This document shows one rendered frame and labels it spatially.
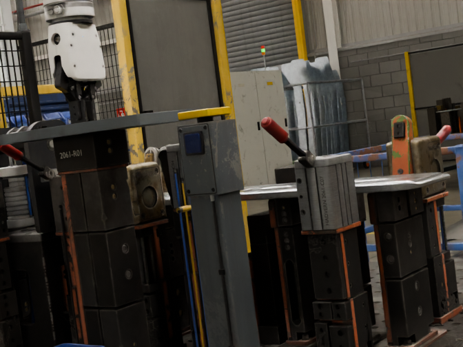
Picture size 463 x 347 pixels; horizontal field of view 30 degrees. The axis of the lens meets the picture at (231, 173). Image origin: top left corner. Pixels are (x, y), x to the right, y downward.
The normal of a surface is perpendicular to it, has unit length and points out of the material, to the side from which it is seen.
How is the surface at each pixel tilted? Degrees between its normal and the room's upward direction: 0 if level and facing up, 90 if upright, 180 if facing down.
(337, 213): 90
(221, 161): 90
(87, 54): 90
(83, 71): 90
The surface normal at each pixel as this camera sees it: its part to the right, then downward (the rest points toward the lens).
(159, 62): 0.79, -0.06
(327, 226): -0.59, 0.12
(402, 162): -0.61, -0.09
